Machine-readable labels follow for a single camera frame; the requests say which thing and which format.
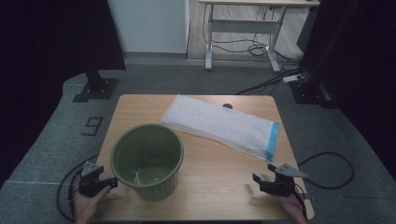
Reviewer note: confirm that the person's left hand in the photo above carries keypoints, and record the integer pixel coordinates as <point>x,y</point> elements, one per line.
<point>84,208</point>

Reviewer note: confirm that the black stand base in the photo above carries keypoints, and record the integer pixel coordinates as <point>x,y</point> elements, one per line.
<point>306,95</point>
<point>99,88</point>

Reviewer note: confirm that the green plastic bin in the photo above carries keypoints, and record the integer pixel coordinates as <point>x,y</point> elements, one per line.
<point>146,149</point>

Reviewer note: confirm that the white power strip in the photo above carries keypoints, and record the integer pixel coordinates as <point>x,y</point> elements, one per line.
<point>292,78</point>

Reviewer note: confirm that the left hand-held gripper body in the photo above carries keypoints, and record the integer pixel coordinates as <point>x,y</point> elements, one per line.
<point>90,185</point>

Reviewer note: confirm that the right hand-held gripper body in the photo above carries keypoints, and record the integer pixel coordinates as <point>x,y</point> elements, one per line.
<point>280,185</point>

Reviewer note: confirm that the white metal frame desk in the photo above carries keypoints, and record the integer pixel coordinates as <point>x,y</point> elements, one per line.
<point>243,26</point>

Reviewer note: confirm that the black curtain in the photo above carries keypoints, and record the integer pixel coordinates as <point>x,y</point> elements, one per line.
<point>358,62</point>
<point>46,46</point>

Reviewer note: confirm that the person's right hand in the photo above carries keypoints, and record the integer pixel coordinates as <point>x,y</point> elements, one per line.
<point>294,210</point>

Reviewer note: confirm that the round dark table grommet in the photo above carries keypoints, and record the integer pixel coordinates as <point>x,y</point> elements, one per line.
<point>227,106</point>

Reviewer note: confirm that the white panel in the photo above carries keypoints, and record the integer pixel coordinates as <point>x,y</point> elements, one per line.
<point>149,25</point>

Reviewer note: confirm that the white bag with blue band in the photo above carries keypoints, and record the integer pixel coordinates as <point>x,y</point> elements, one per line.
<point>218,124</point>

